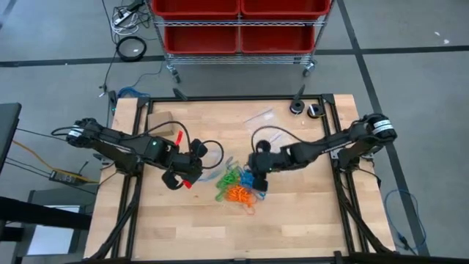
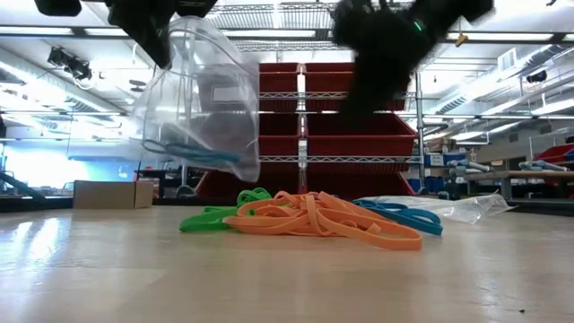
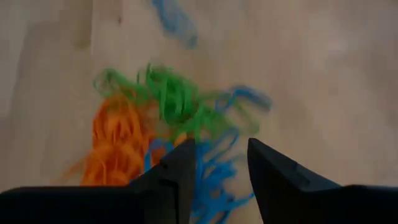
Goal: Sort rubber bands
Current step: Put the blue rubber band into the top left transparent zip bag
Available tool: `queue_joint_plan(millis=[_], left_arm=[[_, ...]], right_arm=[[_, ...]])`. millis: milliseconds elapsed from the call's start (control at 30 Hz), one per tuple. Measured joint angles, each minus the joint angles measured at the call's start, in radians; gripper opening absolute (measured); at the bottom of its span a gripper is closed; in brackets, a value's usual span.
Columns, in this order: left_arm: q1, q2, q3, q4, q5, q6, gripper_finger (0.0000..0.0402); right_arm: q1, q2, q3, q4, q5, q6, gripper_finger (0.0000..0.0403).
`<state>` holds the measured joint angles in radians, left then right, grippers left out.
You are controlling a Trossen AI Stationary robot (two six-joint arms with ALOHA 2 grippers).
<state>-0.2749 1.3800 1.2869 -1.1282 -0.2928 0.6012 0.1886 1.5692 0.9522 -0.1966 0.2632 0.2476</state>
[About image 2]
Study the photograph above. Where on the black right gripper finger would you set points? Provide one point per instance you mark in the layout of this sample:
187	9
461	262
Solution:
372	85

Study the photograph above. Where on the black aluminium table frame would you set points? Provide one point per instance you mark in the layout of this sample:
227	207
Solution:
36	204

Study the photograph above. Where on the green rubber band pile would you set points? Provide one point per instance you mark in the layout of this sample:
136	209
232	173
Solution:
202	222

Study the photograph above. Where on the clear plastic zipper bag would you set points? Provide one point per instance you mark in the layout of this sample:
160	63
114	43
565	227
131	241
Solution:
471	208
202	112

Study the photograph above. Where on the distant cardboard box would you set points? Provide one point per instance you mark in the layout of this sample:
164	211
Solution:
441	144

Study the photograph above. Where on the wooden workbench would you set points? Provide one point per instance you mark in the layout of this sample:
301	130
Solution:
515	176

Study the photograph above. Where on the orange rubber band pile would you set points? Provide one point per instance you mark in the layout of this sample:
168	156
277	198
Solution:
314	220

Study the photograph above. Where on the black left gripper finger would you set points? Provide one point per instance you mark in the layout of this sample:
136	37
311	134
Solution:
134	22
166	18

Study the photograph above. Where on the dark desk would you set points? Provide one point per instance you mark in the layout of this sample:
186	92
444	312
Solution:
154	172

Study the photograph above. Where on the blue storage bins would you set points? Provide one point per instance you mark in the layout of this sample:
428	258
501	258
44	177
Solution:
437	159

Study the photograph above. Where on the yellow hanging tag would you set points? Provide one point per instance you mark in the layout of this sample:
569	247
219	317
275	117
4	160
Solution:
461	39

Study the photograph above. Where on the small brown cardboard box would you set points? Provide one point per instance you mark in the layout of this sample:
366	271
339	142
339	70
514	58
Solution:
112	195

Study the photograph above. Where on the red plastic bin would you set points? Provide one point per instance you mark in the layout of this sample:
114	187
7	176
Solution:
367	139
323	81
278	83
359	181
278	134
282	179

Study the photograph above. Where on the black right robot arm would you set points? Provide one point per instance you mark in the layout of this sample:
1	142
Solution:
448	13

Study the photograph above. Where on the black ceiling-mounted device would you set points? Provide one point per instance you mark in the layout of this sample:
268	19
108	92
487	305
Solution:
536	76
69	63

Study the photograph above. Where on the black slanted bar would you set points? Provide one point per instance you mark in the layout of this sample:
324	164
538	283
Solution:
18	186

